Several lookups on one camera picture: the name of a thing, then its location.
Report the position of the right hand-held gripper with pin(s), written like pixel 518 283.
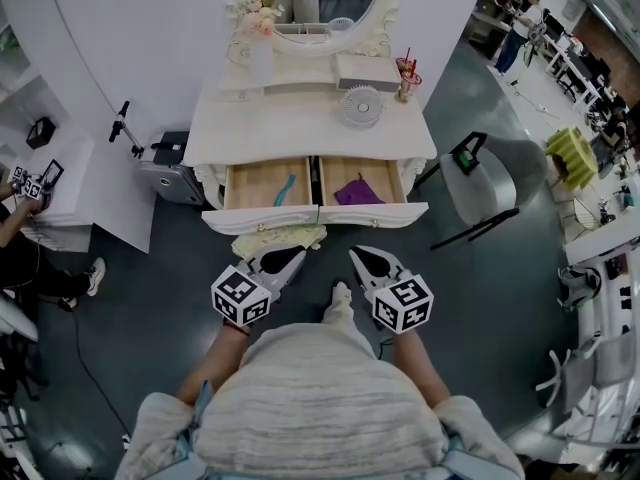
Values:
pixel 402 303

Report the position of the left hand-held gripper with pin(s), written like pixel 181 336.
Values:
pixel 240 298

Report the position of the white large drawer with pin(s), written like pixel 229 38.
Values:
pixel 255 183
pixel 345 173

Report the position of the person's left forearm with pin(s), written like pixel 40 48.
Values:
pixel 215 363

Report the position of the person's right forearm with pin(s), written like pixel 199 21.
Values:
pixel 415 363

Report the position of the white dressing table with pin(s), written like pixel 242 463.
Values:
pixel 300 133

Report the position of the person's white shoe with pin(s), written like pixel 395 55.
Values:
pixel 342 289

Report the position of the person's beige trousers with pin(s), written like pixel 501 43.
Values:
pixel 345 318

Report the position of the red wrist band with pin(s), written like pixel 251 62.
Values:
pixel 237 328

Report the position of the teal curved plastic tool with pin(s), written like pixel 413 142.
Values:
pixel 286 190

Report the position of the purple cloth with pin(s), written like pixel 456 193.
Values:
pixel 357 193

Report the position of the person's striped grey shirt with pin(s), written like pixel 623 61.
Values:
pixel 320 393

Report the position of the grey upholstered chair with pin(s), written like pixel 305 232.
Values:
pixel 480 188

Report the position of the white desk fan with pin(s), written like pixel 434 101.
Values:
pixel 361 108

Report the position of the drink cup with red straw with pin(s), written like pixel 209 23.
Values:
pixel 406 65
pixel 411 85

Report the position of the white side cabinet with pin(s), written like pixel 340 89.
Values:
pixel 100 203

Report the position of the white box with grey front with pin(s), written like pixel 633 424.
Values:
pixel 365 68

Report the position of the white vase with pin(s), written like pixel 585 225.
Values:
pixel 261 65

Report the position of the grey backpack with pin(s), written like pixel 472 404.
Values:
pixel 580 285

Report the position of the black grip on metal stand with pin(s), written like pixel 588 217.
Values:
pixel 119 120

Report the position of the oval white framed mirror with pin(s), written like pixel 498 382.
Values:
pixel 305 49

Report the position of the white shelving unit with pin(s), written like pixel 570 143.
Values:
pixel 595 240

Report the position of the yellow-green ribbed stool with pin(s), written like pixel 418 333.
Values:
pixel 575 153

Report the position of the pink artificial flowers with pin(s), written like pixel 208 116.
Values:
pixel 260 20

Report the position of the grey chair with white base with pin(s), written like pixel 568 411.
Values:
pixel 615 363

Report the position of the black lantern box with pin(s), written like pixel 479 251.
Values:
pixel 42 138

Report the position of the black frame with green part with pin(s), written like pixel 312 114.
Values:
pixel 465 160

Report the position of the black flat picture frame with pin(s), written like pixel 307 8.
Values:
pixel 58 178

